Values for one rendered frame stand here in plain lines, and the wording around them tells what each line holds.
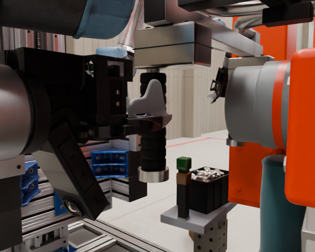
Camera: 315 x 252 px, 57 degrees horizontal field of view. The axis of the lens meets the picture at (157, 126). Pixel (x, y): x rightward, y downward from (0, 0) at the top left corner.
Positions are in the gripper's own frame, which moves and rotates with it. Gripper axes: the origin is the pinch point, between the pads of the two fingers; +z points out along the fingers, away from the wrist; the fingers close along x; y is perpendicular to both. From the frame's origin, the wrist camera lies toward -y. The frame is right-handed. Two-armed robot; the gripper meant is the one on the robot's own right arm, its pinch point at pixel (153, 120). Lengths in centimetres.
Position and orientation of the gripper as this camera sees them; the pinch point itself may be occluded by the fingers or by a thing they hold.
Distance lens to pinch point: 40.2
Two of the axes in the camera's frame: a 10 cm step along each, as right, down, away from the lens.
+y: 0.0, -9.9, -1.0
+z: 5.7, -0.8, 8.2
